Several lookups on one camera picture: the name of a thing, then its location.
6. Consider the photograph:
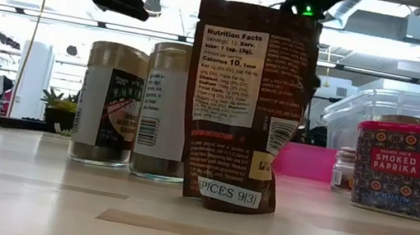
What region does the small glass spice jar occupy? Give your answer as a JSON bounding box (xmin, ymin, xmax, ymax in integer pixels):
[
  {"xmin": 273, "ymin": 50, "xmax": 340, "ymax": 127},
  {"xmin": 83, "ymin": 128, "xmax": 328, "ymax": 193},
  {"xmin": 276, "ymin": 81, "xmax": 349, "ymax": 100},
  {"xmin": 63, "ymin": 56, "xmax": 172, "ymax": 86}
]
[{"xmin": 328, "ymin": 145, "xmax": 358, "ymax": 194}]

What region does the gold lid glass spice jar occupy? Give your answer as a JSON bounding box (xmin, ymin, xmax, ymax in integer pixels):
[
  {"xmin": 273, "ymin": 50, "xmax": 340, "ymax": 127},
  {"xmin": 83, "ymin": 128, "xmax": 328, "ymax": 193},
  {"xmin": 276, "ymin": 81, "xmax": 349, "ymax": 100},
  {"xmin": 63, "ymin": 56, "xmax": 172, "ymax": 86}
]
[{"xmin": 371, "ymin": 110, "xmax": 420, "ymax": 128}]

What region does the furikake seasoning glass jar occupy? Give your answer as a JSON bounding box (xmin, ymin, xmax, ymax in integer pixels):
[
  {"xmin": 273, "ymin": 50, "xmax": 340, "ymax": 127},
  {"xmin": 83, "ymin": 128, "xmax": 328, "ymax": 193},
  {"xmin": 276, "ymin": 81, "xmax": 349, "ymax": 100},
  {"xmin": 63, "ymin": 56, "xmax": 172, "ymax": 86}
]
[{"xmin": 66, "ymin": 37, "xmax": 152, "ymax": 172}]

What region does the gold lid white label jar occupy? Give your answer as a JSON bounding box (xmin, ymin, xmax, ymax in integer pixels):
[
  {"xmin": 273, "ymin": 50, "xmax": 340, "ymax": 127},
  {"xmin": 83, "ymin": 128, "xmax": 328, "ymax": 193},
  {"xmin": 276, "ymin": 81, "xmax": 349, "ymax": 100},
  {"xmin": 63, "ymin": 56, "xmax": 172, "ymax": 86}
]
[{"xmin": 127, "ymin": 38, "xmax": 204, "ymax": 185}]

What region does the smoked paprika red lid tin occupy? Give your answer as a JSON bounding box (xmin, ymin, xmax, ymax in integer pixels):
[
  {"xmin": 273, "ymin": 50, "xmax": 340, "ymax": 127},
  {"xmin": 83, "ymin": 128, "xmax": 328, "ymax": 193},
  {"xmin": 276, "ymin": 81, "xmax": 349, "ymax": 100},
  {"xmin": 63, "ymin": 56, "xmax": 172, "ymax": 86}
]
[{"xmin": 345, "ymin": 115, "xmax": 420, "ymax": 222}]

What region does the clear plastic storage bin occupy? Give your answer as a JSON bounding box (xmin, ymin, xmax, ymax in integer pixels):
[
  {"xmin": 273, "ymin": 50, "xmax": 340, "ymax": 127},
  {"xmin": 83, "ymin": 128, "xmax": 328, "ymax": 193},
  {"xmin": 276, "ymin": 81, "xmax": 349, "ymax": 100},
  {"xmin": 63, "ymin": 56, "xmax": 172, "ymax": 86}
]
[{"xmin": 311, "ymin": 79, "xmax": 420, "ymax": 200}]

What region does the pinkish red plastic bin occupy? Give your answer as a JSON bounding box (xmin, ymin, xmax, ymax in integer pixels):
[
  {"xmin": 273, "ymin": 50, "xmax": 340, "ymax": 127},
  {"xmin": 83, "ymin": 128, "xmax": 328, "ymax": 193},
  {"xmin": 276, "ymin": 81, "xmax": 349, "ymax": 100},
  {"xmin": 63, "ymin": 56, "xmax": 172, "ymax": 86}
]
[{"xmin": 270, "ymin": 139, "xmax": 339, "ymax": 184}]

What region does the brown spice pouch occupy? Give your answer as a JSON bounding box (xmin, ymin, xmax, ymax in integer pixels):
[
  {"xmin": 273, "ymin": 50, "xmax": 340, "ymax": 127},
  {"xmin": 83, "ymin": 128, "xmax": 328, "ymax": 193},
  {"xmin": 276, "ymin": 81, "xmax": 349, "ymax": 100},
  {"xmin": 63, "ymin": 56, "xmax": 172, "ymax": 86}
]
[{"xmin": 168, "ymin": 0, "xmax": 326, "ymax": 224}]

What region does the white round column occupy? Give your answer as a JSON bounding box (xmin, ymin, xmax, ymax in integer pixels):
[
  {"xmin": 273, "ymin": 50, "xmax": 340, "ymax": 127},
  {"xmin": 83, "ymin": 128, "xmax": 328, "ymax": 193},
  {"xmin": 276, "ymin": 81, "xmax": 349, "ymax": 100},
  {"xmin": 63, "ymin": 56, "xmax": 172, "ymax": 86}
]
[{"xmin": 9, "ymin": 38, "xmax": 58, "ymax": 124}]

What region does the small potted green plant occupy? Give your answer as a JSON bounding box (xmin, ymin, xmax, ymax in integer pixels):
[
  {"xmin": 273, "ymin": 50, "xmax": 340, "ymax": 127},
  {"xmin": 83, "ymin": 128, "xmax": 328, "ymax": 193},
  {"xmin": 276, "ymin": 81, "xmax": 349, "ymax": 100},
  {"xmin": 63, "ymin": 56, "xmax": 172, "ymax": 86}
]
[{"xmin": 35, "ymin": 86, "xmax": 81, "ymax": 138}]

